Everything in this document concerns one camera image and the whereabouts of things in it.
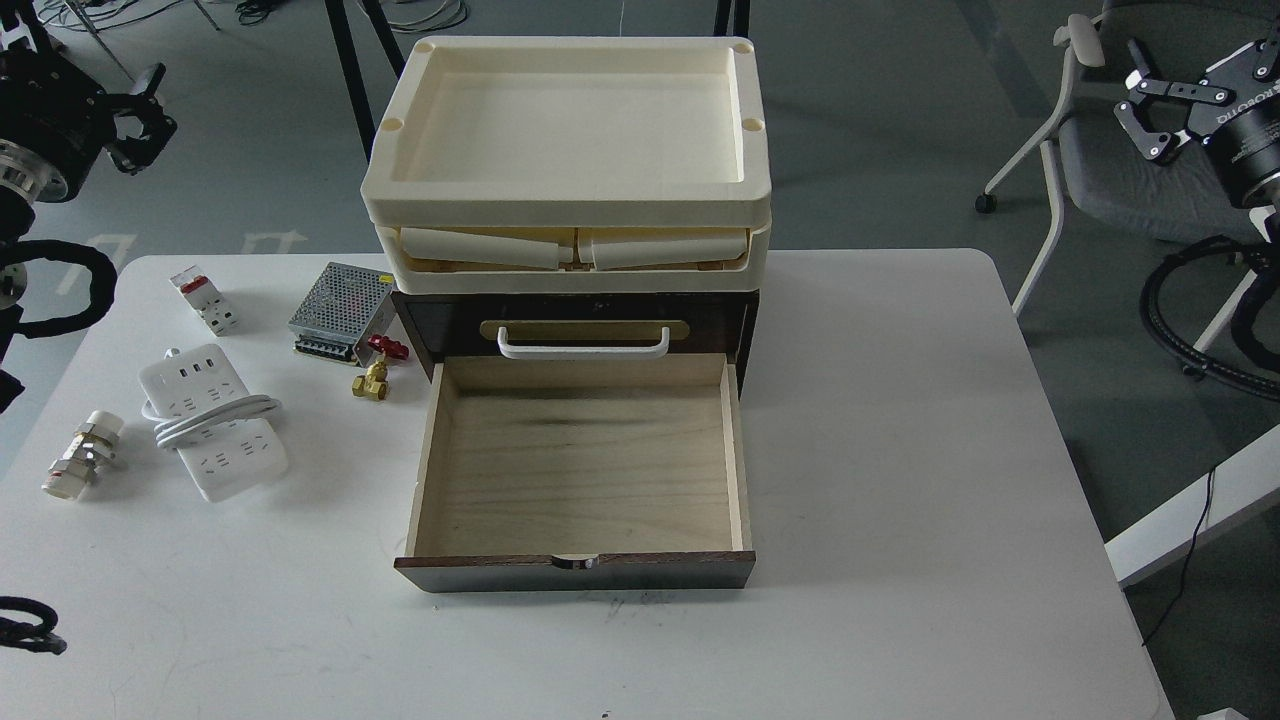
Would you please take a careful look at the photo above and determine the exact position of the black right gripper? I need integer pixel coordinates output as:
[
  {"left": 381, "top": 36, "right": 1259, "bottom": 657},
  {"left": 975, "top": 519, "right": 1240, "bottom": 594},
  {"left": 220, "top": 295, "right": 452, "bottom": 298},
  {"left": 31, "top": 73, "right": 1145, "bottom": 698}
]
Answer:
[{"left": 1114, "top": 38, "right": 1277, "bottom": 164}]

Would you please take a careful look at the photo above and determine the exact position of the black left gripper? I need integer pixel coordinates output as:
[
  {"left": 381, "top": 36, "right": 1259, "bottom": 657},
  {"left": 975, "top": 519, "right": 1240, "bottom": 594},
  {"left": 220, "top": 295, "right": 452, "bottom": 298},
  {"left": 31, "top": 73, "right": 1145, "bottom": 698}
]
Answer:
[{"left": 1, "top": 47, "right": 178, "bottom": 179}]

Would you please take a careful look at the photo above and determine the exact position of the white power strip with cable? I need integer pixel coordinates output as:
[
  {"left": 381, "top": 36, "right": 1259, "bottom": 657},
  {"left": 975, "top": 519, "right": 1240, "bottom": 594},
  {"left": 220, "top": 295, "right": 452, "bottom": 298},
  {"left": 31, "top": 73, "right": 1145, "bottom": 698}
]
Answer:
[{"left": 138, "top": 343, "right": 289, "bottom": 502}]

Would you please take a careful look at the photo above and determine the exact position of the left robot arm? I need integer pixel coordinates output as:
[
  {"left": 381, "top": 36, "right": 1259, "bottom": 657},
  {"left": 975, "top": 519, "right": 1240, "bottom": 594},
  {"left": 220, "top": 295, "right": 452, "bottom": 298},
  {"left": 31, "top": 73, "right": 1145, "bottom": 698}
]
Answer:
[{"left": 1, "top": 1, "right": 177, "bottom": 351}]

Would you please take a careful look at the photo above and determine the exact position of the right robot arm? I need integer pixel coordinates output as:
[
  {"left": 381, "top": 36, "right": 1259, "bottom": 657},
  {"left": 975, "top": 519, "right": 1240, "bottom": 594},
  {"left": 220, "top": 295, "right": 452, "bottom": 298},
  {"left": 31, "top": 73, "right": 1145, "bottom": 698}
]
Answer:
[{"left": 1114, "top": 26, "right": 1279, "bottom": 209}]

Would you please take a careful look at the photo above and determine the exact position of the grey office chair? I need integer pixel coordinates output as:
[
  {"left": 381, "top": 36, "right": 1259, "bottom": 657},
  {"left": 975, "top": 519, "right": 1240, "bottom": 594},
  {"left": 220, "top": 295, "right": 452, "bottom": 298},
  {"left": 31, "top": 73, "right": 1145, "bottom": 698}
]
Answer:
[{"left": 975, "top": 1, "right": 1277, "bottom": 314}]

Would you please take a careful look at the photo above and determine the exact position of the white red circuit breaker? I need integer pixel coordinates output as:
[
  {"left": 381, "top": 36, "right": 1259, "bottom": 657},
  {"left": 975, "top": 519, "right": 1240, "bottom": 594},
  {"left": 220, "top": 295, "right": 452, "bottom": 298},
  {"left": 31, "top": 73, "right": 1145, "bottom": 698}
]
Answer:
[{"left": 170, "top": 265, "right": 238, "bottom": 336}]

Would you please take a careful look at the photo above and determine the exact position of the metal mesh power supply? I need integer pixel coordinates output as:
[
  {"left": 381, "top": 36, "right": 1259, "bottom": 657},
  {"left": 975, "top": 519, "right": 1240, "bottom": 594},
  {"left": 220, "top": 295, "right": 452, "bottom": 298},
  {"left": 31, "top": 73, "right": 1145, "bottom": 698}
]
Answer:
[{"left": 288, "top": 263, "right": 396, "bottom": 366}]

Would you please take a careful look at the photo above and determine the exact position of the white plastic pipe fitting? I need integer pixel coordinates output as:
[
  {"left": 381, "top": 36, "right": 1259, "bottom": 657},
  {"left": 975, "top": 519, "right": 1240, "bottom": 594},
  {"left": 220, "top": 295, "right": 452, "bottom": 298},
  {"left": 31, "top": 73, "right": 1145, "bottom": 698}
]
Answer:
[{"left": 42, "top": 410, "right": 124, "bottom": 500}]

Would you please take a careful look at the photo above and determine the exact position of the cream plastic tray stack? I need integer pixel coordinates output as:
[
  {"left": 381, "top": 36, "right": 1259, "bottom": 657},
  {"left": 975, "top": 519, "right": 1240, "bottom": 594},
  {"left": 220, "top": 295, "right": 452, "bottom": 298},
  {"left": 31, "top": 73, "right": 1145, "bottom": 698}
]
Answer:
[{"left": 361, "top": 36, "right": 772, "bottom": 295}]

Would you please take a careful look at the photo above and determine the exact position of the open wooden drawer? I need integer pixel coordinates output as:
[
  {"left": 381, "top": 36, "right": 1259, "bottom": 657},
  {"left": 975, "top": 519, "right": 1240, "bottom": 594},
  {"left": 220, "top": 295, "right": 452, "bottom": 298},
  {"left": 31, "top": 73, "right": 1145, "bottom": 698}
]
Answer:
[{"left": 394, "top": 354, "right": 756, "bottom": 593}]

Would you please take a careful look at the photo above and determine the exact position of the black corrugated cable left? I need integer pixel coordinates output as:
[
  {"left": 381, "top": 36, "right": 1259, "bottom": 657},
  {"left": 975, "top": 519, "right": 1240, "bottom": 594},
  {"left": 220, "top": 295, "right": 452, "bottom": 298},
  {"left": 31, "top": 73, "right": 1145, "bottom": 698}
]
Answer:
[{"left": 0, "top": 240, "right": 119, "bottom": 341}]

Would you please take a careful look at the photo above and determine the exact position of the black corrugated cable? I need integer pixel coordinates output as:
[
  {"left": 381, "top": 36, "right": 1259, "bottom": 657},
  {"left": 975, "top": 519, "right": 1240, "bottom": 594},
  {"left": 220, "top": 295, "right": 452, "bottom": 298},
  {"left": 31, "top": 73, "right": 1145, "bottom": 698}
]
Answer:
[
  {"left": 1140, "top": 234, "right": 1280, "bottom": 404},
  {"left": 0, "top": 240, "right": 119, "bottom": 341}
]

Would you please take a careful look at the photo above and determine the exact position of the black corrugated cable right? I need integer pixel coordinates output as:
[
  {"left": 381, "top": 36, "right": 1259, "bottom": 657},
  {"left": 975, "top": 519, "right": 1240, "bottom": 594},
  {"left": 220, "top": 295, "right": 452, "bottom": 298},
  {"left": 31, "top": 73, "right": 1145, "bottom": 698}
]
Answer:
[{"left": 1140, "top": 234, "right": 1280, "bottom": 404}]

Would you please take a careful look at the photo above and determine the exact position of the brass valve red handle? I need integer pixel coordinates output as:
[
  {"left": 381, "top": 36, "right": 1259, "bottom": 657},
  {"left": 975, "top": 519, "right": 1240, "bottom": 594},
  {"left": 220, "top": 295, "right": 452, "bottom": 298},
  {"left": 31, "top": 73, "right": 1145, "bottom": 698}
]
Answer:
[{"left": 351, "top": 334, "right": 410, "bottom": 401}]

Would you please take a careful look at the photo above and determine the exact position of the white drawer handle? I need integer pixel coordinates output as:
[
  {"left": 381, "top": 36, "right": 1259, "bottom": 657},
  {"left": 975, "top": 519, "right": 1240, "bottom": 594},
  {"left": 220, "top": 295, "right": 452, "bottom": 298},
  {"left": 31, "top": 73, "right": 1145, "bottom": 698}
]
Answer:
[{"left": 495, "top": 325, "right": 671, "bottom": 361}]

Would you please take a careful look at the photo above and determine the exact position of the black cable loop lower left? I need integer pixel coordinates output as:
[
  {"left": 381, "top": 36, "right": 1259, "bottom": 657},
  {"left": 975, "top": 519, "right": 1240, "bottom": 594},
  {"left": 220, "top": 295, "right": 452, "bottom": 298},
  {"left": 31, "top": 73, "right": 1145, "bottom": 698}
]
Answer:
[{"left": 0, "top": 596, "right": 69, "bottom": 657}]

